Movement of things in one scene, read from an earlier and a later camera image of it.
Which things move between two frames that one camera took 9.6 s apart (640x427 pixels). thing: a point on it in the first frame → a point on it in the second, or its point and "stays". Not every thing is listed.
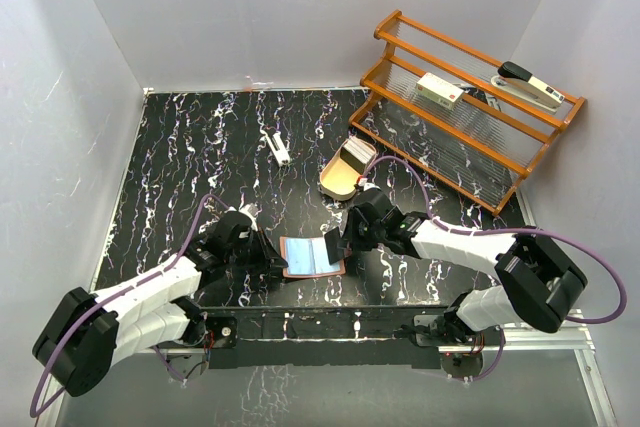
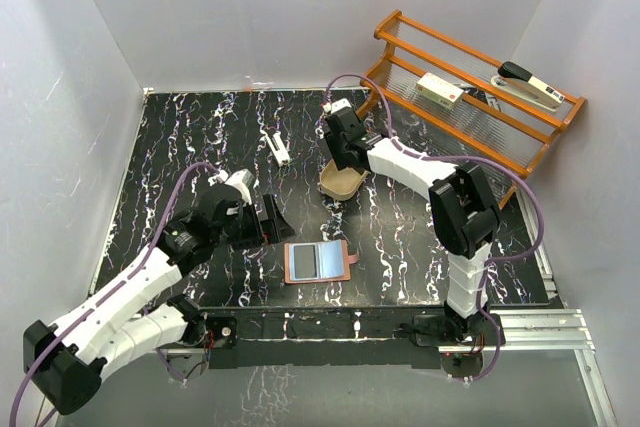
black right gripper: (350, 240) → (334, 146)
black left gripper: (266, 250) → (272, 230)
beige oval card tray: (338, 179) stays
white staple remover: (277, 146) stays
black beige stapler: (527, 87) stays
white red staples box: (438, 90) stays
